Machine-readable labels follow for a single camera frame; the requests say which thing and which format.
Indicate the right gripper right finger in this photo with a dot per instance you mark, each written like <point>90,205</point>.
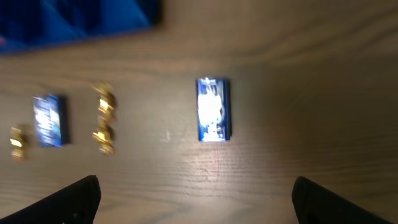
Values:
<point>323,208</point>

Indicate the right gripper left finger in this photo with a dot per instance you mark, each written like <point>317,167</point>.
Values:
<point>68,205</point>

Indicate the gold candy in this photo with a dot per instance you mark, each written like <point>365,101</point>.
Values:
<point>106,101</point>
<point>18,141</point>
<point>104,138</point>

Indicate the blue candy pack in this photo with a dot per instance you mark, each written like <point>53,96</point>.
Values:
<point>213,109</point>
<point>49,121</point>

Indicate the blue tray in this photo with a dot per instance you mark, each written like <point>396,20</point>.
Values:
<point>77,18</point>

